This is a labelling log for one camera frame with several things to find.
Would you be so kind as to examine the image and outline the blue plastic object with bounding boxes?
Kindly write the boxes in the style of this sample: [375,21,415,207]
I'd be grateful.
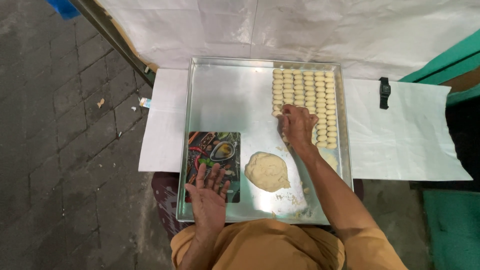
[46,0,82,20]

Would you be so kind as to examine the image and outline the small flat lump of dough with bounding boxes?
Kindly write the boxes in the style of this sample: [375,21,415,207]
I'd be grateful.
[320,152,339,172]

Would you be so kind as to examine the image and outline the spice print cutting board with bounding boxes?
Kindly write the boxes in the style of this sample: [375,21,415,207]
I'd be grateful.
[185,131,241,204]

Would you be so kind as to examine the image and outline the silver metal baking tray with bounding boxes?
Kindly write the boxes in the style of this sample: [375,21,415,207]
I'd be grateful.
[176,56,354,226]

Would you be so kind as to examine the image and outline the person's right hand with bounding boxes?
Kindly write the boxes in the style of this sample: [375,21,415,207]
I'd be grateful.
[279,104,320,151]

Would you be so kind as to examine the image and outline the black wristwatch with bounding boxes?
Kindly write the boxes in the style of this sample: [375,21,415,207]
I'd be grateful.
[379,77,391,110]

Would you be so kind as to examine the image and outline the person's dark patterned trousers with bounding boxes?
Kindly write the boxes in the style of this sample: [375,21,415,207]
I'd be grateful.
[151,171,196,241]

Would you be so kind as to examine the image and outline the large lump of dough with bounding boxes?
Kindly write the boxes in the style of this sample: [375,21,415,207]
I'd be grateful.
[244,151,292,193]

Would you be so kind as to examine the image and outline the scattered dough crumbs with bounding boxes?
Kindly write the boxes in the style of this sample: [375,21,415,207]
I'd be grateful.
[271,144,314,220]

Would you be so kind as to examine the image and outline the grey metal pole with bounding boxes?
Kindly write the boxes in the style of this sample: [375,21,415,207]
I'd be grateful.
[68,0,157,88]

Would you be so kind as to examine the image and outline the white paper sheet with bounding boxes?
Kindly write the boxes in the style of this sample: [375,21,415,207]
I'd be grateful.
[138,68,473,182]

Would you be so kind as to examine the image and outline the person's left hand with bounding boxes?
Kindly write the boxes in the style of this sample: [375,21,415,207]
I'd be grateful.
[184,163,232,234]

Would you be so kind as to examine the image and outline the green cushion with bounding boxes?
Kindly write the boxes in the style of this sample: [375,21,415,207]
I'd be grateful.
[422,188,480,270]

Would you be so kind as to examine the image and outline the white plastic tarp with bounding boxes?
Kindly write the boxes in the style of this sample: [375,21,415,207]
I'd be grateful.
[95,0,480,82]

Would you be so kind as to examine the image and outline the green wooden frame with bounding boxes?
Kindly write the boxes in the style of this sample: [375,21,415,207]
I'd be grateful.
[398,29,480,106]

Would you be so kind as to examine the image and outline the person's orange shirt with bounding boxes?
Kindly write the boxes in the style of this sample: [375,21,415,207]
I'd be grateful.
[170,218,409,270]

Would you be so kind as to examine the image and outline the rows of shaped dough pieces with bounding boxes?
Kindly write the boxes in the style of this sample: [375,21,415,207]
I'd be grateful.
[271,68,338,150]

